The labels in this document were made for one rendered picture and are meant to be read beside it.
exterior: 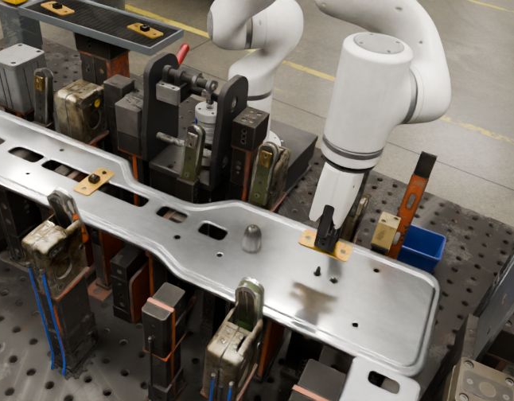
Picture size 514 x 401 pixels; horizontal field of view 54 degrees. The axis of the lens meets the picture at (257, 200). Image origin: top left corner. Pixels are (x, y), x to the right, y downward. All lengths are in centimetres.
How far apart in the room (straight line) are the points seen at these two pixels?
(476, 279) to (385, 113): 87
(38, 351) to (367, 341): 67
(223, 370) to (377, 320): 27
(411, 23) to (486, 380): 48
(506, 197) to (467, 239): 156
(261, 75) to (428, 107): 69
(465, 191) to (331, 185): 236
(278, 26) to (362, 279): 65
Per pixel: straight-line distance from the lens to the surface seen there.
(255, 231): 87
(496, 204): 304
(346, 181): 69
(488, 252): 154
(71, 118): 118
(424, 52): 71
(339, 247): 83
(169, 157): 115
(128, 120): 113
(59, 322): 101
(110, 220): 95
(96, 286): 124
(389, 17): 72
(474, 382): 76
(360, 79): 62
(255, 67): 132
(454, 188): 302
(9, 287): 129
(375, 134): 66
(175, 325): 86
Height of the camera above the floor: 164
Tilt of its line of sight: 40 degrees down
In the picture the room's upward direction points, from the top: 8 degrees clockwise
